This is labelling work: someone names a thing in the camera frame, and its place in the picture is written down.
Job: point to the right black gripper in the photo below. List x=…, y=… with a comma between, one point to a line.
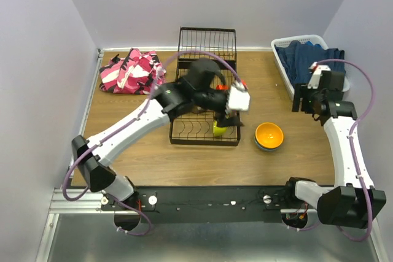
x=301, y=90

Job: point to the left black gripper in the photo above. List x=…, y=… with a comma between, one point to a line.
x=223, y=121

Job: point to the yellow orange bowl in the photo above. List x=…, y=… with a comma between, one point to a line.
x=269, y=135

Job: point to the blue bowl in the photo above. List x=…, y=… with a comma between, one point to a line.
x=260, y=146

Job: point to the orange bowl top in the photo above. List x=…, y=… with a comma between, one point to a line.
x=222, y=87

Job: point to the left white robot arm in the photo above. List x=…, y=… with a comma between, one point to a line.
x=94, y=156

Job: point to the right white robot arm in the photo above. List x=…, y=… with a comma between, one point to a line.
x=353, y=201

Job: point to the dark blue jeans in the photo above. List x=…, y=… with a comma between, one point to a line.
x=297, y=57

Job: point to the white plastic basket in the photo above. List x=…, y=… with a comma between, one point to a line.
x=284, y=42

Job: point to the pink camouflage cloth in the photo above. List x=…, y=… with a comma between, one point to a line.
x=133, y=74

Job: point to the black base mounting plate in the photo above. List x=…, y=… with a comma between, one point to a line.
x=217, y=204

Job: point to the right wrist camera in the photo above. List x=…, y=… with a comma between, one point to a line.
x=316, y=74

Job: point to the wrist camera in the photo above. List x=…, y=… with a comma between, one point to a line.
x=316, y=74
x=238, y=98

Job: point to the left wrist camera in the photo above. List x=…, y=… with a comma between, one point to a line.
x=238, y=98

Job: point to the black wire dish rack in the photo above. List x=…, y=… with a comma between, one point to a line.
x=198, y=46

